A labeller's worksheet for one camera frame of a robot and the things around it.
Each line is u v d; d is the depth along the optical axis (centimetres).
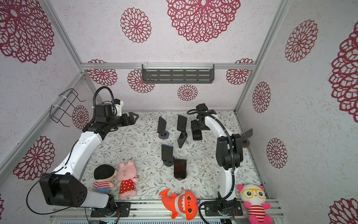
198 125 85
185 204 68
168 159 89
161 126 97
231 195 61
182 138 108
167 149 81
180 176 83
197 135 106
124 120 70
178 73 92
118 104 71
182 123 98
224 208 66
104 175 78
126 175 80
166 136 103
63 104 77
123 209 73
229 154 53
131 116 72
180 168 80
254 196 71
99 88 60
